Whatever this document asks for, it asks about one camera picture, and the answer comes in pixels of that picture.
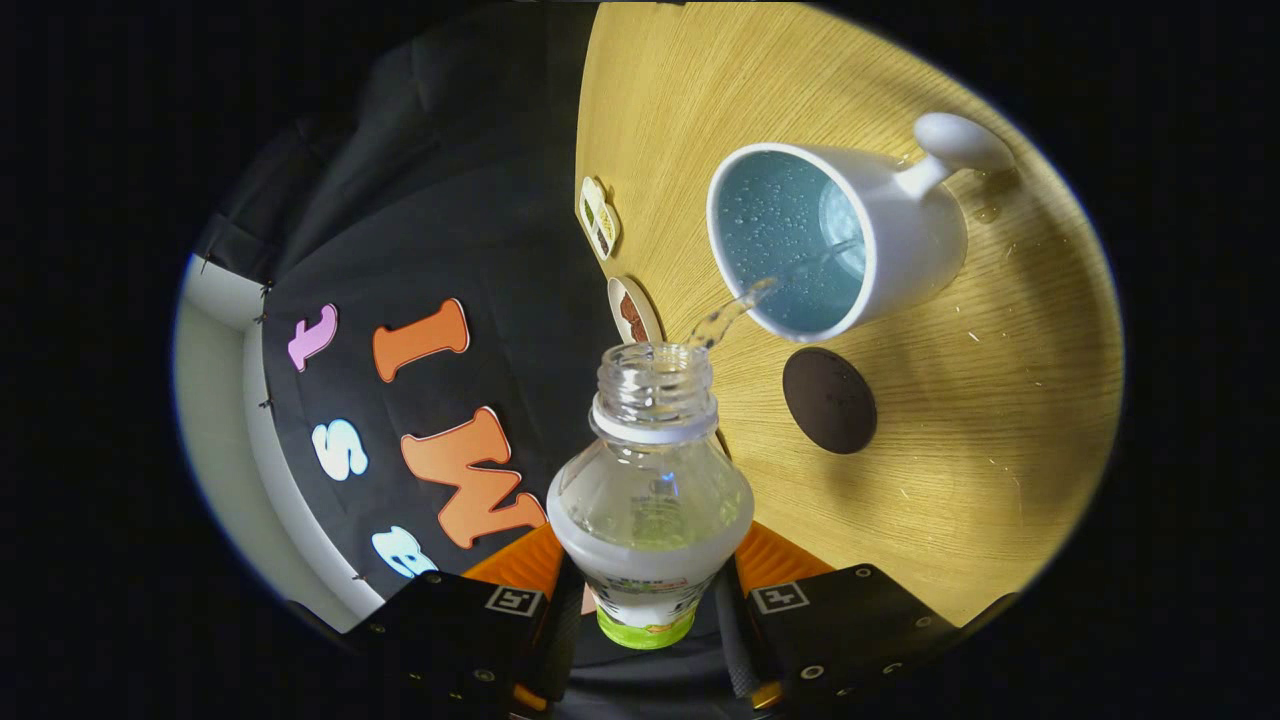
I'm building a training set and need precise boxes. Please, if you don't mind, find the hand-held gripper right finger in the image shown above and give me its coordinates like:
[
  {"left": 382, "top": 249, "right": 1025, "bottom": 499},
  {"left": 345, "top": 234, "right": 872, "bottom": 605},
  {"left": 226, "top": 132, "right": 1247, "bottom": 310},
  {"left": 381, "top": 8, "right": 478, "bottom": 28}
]
[{"left": 715, "top": 520, "right": 961, "bottom": 713}]

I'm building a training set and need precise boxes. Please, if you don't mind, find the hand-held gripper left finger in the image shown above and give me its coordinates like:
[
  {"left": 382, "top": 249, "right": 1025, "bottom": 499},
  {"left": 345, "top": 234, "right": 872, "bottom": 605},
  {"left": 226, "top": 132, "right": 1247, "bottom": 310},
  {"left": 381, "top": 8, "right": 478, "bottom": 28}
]
[{"left": 350, "top": 520, "right": 586, "bottom": 716}]

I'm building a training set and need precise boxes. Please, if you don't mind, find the dark brown round coaster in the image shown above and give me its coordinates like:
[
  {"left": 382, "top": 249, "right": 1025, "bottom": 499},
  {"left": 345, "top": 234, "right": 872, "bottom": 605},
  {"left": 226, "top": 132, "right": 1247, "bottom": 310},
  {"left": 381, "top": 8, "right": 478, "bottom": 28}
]
[{"left": 782, "top": 347, "right": 879, "bottom": 456}]

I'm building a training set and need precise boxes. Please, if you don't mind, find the white cup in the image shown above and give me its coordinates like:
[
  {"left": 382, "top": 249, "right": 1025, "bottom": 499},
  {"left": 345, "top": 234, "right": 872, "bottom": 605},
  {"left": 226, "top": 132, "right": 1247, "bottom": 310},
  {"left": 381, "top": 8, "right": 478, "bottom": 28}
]
[{"left": 706, "top": 112, "right": 1016, "bottom": 344}]

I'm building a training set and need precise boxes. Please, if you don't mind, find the black backdrop cloth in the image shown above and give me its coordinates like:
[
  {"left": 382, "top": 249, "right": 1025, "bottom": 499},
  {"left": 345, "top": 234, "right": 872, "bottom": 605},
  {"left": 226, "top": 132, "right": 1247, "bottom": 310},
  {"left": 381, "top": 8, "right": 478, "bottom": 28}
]
[{"left": 190, "top": 0, "right": 746, "bottom": 701}]

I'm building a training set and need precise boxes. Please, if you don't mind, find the white round plate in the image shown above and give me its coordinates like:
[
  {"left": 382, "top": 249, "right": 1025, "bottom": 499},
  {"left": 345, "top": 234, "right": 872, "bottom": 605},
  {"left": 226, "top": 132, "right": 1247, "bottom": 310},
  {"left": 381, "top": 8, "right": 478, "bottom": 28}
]
[{"left": 607, "top": 276, "right": 664, "bottom": 346}]

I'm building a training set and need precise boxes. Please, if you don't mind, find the wooden table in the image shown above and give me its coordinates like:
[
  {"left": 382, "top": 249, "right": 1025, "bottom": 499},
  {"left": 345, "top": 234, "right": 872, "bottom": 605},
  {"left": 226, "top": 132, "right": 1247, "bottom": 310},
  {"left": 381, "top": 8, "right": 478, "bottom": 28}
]
[{"left": 575, "top": 0, "right": 1126, "bottom": 629}]

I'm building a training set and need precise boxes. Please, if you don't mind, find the clear plastic juice bottle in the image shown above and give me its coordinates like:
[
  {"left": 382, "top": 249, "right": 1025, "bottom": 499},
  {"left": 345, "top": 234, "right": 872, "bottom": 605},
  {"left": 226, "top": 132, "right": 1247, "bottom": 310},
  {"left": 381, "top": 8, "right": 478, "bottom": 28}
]
[{"left": 546, "top": 342, "right": 756, "bottom": 651}]

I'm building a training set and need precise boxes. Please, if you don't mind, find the white divided dish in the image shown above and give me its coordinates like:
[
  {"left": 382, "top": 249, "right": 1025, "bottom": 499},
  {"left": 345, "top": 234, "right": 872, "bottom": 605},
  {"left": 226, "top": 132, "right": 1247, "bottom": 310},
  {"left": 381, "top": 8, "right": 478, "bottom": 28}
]
[{"left": 579, "top": 176, "right": 622, "bottom": 262}]

